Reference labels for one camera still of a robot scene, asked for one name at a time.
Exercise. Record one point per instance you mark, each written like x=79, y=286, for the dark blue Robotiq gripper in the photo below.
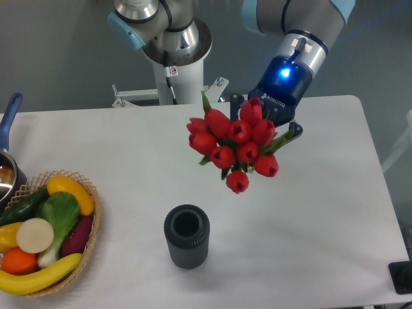
x=285, y=81

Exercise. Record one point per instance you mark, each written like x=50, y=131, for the red tulip bouquet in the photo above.
x=236, y=147

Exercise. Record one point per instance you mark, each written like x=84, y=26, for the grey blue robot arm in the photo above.
x=136, y=23

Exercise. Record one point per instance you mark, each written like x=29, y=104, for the dark grey ribbed vase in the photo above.
x=187, y=230

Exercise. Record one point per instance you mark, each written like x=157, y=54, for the black device at table edge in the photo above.
x=401, y=276

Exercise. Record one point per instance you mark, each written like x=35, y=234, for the yellow squash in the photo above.
x=61, y=183

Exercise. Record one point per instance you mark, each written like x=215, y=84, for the woven wicker basket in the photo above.
x=40, y=182

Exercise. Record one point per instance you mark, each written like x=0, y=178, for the green bok choy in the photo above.
x=61, y=211

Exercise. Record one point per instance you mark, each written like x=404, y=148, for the purple sweet potato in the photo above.
x=78, y=237

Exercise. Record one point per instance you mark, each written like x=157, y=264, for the dark green cucumber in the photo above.
x=25, y=208

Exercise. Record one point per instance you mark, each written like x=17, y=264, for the white round radish slice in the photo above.
x=34, y=235

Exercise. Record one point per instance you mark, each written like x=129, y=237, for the yellow bell pepper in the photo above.
x=8, y=236

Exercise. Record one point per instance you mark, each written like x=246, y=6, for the orange fruit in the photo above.
x=18, y=262

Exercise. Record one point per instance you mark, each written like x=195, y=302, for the yellow banana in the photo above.
x=26, y=284

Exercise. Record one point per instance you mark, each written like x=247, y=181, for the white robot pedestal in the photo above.
x=178, y=63

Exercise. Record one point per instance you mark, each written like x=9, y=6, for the white frame at right edge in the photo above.
x=400, y=146

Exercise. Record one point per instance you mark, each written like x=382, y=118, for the blue handled saucepan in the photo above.
x=12, y=177

